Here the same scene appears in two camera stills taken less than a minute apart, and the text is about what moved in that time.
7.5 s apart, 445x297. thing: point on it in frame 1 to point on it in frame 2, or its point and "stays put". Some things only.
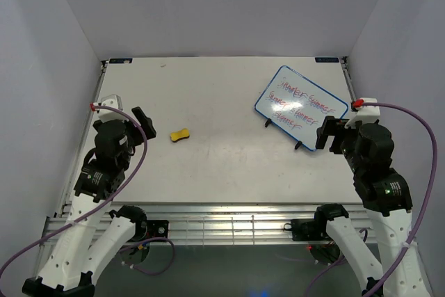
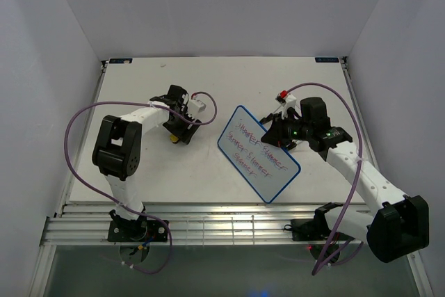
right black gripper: [332, 126] to [275, 135]
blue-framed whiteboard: [295, 106] to [268, 168]
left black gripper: [146, 122] to [184, 135]
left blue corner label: [120, 60] stays put
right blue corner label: [327, 60] stays put
